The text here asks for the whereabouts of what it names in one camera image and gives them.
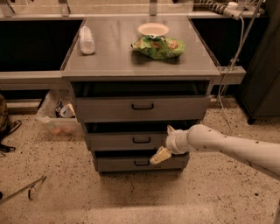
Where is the grey bottom drawer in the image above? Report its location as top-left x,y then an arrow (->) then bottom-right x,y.
93,154 -> 189,172

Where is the grey drawer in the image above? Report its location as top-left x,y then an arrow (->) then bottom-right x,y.
85,132 -> 167,151
76,96 -> 210,123
93,154 -> 189,172

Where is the green chip bag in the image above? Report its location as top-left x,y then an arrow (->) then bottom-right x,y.
131,36 -> 185,60

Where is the dark rolling cabinet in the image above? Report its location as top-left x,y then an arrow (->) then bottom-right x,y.
236,0 -> 280,124

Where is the white paper bowl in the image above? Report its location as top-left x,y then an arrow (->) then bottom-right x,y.
137,23 -> 169,37

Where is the grey top drawer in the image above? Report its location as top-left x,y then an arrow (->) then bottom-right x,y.
76,96 -> 210,123

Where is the metal rod with wheel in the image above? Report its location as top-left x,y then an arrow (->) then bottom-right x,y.
0,175 -> 46,205

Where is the white power cable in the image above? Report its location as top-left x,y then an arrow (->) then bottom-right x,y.
215,16 -> 245,135

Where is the clear plastic storage bin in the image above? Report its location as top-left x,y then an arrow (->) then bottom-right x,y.
36,89 -> 83,136

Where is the white power strip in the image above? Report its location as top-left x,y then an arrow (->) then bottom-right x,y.
194,0 -> 243,21

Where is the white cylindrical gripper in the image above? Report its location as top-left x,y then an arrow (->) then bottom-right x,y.
150,125 -> 191,165

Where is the grey drawer cabinet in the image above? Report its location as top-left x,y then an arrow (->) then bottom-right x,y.
62,16 -> 220,159

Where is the dark backpack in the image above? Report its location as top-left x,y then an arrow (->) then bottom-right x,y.
0,94 -> 22,158

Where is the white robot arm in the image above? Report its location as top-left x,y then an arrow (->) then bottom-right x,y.
150,124 -> 280,180

